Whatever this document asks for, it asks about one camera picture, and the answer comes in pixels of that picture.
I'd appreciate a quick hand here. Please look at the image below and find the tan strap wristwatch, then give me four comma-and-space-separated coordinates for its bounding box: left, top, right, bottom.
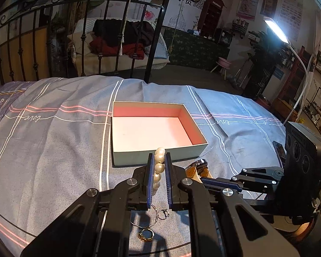
185, 159, 213, 183

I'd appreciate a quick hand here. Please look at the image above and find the small gold pendant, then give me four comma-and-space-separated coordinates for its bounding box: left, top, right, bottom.
137, 228, 155, 242

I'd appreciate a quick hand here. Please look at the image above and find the silver ring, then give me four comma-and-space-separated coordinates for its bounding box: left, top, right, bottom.
156, 209, 171, 220

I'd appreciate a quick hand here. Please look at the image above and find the white pearl bracelet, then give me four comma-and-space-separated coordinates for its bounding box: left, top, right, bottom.
150, 147, 166, 196

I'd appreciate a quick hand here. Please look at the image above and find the blue striped bed sheet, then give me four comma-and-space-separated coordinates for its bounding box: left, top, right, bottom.
0, 76, 285, 256

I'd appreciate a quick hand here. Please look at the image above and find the open pink-lined gift box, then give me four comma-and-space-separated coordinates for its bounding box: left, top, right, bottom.
111, 102, 208, 167

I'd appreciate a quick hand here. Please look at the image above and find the pink stool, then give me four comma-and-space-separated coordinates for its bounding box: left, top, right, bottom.
210, 57, 231, 79

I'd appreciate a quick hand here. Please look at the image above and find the green patterned counter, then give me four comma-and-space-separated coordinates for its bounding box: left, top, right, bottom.
162, 27, 230, 70

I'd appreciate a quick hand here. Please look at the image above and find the white LED desk lamp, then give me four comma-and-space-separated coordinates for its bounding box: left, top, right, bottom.
263, 16, 318, 125

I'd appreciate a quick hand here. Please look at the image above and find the dark red phone-booth cabinet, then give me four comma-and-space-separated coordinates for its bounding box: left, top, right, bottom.
197, 0, 224, 38

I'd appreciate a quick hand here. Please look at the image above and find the red blanket on chair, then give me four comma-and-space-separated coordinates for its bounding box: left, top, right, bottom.
89, 37, 145, 60

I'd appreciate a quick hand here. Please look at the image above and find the black iron bed frame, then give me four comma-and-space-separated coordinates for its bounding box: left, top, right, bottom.
0, 0, 170, 86

